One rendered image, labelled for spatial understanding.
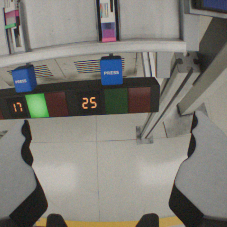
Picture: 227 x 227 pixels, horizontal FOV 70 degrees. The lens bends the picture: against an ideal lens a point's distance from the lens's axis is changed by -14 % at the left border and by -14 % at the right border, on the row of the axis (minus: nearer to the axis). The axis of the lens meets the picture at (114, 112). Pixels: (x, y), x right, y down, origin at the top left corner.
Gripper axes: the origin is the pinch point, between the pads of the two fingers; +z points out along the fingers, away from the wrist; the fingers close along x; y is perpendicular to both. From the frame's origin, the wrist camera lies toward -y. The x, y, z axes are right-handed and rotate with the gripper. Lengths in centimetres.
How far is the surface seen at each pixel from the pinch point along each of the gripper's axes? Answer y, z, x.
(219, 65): 6.3, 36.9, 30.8
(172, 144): 50, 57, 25
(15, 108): 4.5, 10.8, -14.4
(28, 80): -0.1, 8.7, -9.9
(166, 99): 10.4, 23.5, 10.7
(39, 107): 4.5, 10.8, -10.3
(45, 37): -4.8, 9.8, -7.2
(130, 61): 12, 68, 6
